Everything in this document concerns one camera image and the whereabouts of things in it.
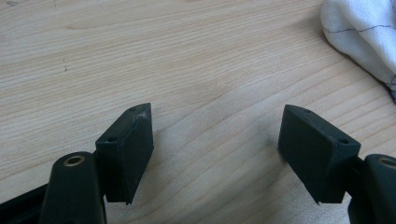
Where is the white checked cloth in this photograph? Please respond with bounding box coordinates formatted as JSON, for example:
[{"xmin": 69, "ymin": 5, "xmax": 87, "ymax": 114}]
[{"xmin": 319, "ymin": 0, "xmax": 396, "ymax": 104}]

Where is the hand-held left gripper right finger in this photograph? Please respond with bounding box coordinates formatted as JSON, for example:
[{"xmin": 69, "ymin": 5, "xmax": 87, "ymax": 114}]
[{"xmin": 277, "ymin": 104, "xmax": 361, "ymax": 204}]

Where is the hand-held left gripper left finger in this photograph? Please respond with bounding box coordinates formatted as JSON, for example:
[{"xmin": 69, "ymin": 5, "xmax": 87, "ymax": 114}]
[{"xmin": 94, "ymin": 103, "xmax": 155, "ymax": 205}]

